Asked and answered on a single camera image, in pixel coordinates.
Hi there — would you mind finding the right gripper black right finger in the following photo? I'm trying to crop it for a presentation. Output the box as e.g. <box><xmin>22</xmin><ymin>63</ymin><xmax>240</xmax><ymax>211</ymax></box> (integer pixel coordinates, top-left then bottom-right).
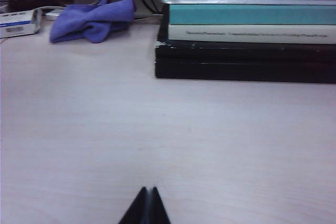
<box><xmin>150</xmin><ymin>186</ymin><xmax>172</xmax><ymax>224</ymax></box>

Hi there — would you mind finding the purple microfiber rag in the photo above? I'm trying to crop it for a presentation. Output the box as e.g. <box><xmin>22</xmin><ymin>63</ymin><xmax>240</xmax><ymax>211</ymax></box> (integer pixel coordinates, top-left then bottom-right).
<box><xmin>49</xmin><ymin>0</ymin><xmax>137</xmax><ymax>44</ymax></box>

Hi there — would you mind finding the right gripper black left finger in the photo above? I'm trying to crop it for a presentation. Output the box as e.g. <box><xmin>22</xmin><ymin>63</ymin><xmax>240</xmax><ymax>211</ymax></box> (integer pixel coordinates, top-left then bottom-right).
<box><xmin>118</xmin><ymin>186</ymin><xmax>149</xmax><ymax>224</ymax></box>

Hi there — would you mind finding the teal book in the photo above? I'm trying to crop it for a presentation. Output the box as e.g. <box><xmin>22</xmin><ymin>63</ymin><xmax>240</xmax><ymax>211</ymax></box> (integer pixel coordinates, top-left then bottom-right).
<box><xmin>167</xmin><ymin>0</ymin><xmax>336</xmax><ymax>26</ymax></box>

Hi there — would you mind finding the white blue cardboard box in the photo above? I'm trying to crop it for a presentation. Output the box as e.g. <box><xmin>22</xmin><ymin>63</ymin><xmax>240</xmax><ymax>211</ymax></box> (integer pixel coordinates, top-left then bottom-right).
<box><xmin>0</xmin><ymin>8</ymin><xmax>43</xmax><ymax>39</ymax></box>

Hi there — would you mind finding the white book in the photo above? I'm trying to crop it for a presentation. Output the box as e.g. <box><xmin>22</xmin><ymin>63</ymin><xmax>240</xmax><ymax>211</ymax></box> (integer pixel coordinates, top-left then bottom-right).
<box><xmin>167</xmin><ymin>23</ymin><xmax>336</xmax><ymax>46</ymax></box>

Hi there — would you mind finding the black book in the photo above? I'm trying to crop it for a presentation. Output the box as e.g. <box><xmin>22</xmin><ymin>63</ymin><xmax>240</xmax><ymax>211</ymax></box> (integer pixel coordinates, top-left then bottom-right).
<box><xmin>154</xmin><ymin>60</ymin><xmax>336</xmax><ymax>85</ymax></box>
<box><xmin>155</xmin><ymin>40</ymin><xmax>336</xmax><ymax>64</ymax></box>

